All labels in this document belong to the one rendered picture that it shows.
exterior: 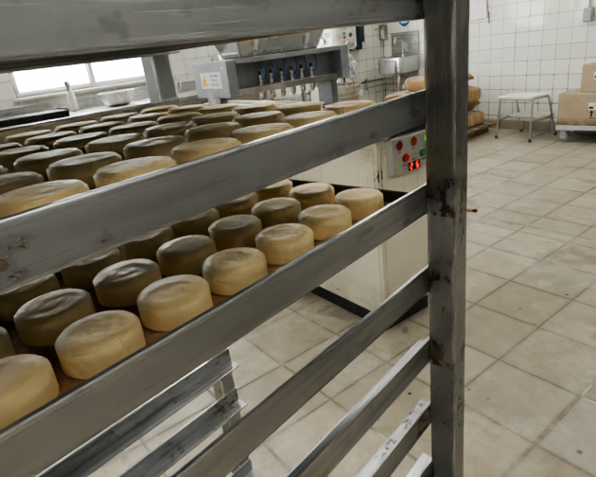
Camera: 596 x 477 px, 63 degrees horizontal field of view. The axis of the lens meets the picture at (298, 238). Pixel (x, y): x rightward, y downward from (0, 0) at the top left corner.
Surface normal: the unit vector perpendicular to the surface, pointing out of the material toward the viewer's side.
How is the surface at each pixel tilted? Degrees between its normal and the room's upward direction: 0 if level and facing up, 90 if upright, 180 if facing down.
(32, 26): 90
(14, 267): 90
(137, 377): 90
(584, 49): 90
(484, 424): 0
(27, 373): 0
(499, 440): 0
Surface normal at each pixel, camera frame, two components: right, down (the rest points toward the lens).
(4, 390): -0.11, -0.92
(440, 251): -0.65, 0.35
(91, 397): 0.75, 0.16
